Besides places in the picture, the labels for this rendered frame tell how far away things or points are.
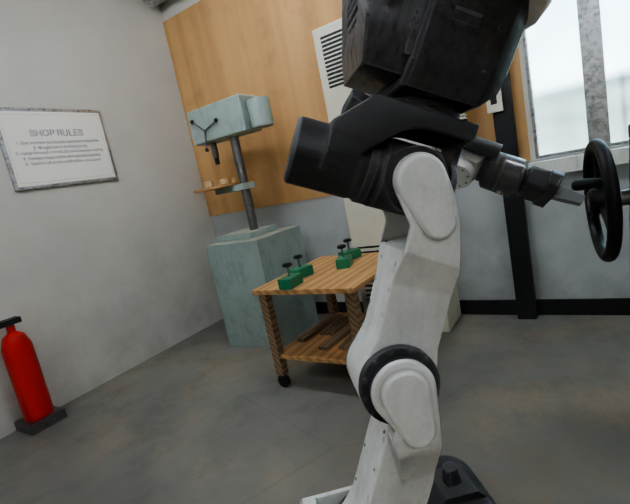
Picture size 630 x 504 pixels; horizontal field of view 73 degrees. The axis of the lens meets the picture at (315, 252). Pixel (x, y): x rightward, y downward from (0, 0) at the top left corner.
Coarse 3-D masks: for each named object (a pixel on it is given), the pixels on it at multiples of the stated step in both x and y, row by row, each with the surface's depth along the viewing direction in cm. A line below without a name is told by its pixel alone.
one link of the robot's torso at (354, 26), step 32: (352, 0) 69; (384, 0) 60; (416, 0) 61; (448, 0) 60; (480, 0) 60; (512, 0) 60; (544, 0) 62; (352, 32) 70; (384, 32) 61; (416, 32) 61; (448, 32) 61; (480, 32) 61; (512, 32) 62; (352, 64) 70; (384, 64) 64; (416, 64) 62; (448, 64) 62; (480, 64) 63; (416, 96) 70; (448, 96) 65; (480, 96) 65
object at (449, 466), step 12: (444, 468) 104; (456, 468) 103; (444, 480) 104; (456, 480) 102; (468, 480) 103; (432, 492) 104; (444, 492) 101; (456, 492) 100; (468, 492) 100; (480, 492) 99
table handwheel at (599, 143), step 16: (592, 144) 95; (592, 160) 105; (608, 160) 89; (592, 176) 109; (608, 176) 88; (592, 192) 99; (608, 192) 88; (624, 192) 97; (592, 208) 99; (608, 208) 88; (592, 224) 110; (608, 224) 89; (592, 240) 108; (608, 240) 91; (608, 256) 95
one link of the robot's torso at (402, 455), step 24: (408, 360) 70; (384, 384) 70; (408, 384) 69; (432, 384) 71; (384, 408) 70; (408, 408) 70; (432, 408) 71; (384, 432) 76; (408, 432) 71; (432, 432) 71; (360, 456) 86; (384, 456) 76; (408, 456) 73; (432, 456) 75; (360, 480) 84; (384, 480) 77; (408, 480) 77; (432, 480) 78
